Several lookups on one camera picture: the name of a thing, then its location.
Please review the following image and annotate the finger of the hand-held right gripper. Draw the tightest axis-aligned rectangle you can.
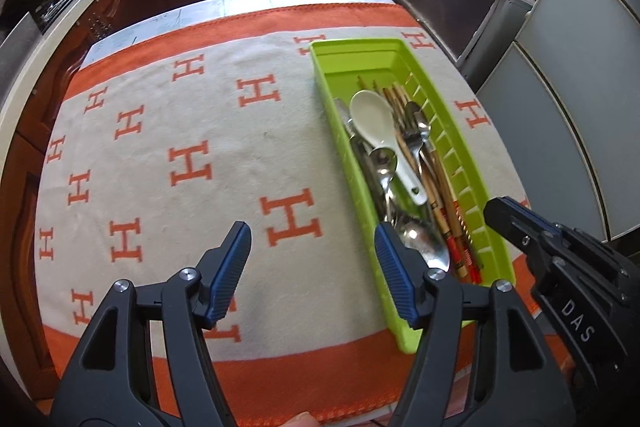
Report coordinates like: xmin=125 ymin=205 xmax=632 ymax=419
xmin=484 ymin=198 xmax=553 ymax=253
xmin=502 ymin=196 xmax=568 ymax=234

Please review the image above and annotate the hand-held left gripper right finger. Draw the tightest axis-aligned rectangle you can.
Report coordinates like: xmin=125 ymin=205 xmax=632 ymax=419
xmin=374 ymin=222 xmax=558 ymax=427

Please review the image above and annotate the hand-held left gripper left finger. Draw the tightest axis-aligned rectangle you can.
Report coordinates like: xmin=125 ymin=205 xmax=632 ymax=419
xmin=52 ymin=221 xmax=252 ymax=427

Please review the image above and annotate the bamboo chopstick red yellow end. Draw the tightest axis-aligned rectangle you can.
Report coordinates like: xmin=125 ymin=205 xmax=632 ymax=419
xmin=390 ymin=84 xmax=485 ymax=285
xmin=382 ymin=84 xmax=476 ymax=285

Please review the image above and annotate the bamboo chopstick red black end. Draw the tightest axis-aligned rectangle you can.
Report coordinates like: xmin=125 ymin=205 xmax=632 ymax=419
xmin=420 ymin=147 xmax=458 ymax=268

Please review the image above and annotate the small steel spoon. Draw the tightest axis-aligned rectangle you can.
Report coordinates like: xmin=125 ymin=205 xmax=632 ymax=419
xmin=369 ymin=147 xmax=401 ymax=228

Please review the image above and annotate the short steel soup spoon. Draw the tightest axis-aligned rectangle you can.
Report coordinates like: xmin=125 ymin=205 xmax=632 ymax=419
xmin=334 ymin=98 xmax=388 ymax=212

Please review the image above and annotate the white ceramic spoon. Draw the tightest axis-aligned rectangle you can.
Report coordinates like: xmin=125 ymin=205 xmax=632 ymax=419
xmin=349 ymin=90 xmax=428 ymax=206

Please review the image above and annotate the green plastic utensil tray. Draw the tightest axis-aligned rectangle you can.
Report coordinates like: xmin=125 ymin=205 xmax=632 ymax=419
xmin=307 ymin=38 xmax=517 ymax=354

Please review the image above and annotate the grey refrigerator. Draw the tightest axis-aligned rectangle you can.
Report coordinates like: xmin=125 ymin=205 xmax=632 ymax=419
xmin=475 ymin=0 xmax=640 ymax=248

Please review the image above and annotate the orange and white printed blanket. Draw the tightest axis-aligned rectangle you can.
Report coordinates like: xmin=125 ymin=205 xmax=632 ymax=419
xmin=35 ymin=2 xmax=566 ymax=427

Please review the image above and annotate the light blue table cover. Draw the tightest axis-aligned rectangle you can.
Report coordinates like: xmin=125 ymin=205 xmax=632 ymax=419
xmin=87 ymin=0 xmax=396 ymax=52

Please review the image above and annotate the white kitchen countertop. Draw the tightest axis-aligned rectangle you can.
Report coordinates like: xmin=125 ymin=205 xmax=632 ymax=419
xmin=0 ymin=0 xmax=536 ymax=118

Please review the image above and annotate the steel splash guard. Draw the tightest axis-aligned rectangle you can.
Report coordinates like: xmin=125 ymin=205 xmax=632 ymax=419
xmin=0 ymin=14 xmax=43 ymax=108

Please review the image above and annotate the black gas stove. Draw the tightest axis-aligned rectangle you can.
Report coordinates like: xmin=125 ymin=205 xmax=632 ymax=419
xmin=27 ymin=0 xmax=108 ymax=32

